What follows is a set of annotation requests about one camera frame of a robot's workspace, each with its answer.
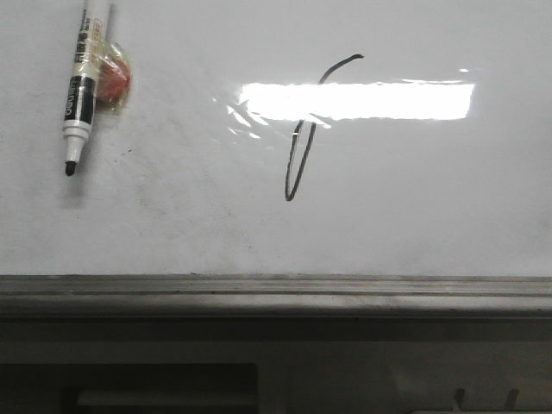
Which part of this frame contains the red magnet taped to marker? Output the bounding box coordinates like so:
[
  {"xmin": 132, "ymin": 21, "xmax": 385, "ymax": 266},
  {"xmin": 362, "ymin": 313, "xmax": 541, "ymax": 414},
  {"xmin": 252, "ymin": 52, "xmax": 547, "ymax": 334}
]
[{"xmin": 94, "ymin": 41, "xmax": 133, "ymax": 112}]

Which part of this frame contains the black and white marker pen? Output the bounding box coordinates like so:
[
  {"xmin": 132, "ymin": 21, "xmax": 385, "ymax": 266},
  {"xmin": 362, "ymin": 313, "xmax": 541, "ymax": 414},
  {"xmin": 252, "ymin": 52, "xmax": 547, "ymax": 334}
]
[{"xmin": 62, "ymin": 1, "xmax": 110, "ymax": 177}]

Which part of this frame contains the white whiteboard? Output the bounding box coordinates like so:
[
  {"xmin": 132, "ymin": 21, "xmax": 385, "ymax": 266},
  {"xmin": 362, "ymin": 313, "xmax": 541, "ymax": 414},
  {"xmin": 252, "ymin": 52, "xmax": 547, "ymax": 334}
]
[{"xmin": 1, "ymin": 1, "xmax": 551, "ymax": 276}]

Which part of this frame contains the grey aluminium whiteboard frame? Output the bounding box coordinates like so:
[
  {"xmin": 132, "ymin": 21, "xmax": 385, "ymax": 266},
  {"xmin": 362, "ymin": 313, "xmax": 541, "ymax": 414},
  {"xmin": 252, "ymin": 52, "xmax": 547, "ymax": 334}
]
[{"xmin": 1, "ymin": 274, "xmax": 551, "ymax": 319}]

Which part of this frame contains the grey table frame below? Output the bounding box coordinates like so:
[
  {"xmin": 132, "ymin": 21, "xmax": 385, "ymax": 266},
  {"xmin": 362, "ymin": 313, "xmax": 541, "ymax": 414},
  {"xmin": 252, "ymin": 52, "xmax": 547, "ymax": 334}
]
[{"xmin": 1, "ymin": 318, "xmax": 551, "ymax": 413}]

